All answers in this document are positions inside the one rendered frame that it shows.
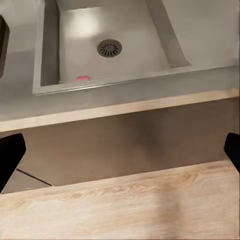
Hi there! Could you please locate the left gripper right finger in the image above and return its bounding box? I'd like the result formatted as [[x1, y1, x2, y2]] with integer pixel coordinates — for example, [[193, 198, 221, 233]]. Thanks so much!
[[224, 133, 240, 173]]

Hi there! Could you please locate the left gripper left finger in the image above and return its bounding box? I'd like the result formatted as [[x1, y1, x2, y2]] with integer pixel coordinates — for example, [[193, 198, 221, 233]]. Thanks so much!
[[0, 133, 26, 192]]

